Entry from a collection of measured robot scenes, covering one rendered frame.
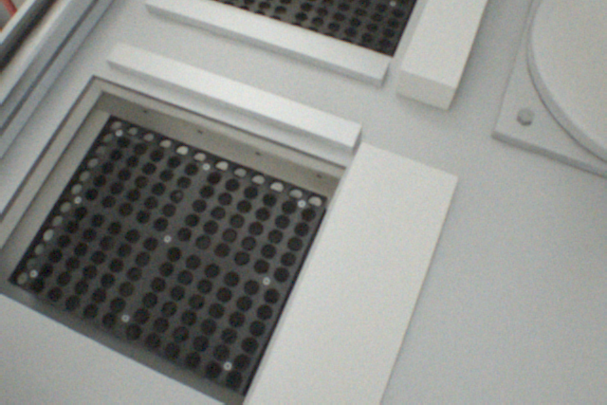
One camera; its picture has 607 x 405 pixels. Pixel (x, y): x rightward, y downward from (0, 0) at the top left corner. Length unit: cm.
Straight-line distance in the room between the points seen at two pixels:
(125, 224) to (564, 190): 36
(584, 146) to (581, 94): 4
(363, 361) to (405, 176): 14
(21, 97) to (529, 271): 43
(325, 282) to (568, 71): 25
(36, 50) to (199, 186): 18
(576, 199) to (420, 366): 18
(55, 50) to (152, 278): 22
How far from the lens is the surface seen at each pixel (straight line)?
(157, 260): 50
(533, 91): 52
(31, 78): 53
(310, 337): 41
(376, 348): 41
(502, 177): 48
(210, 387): 53
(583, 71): 48
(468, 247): 45
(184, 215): 51
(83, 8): 56
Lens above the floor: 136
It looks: 65 degrees down
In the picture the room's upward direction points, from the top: 4 degrees counter-clockwise
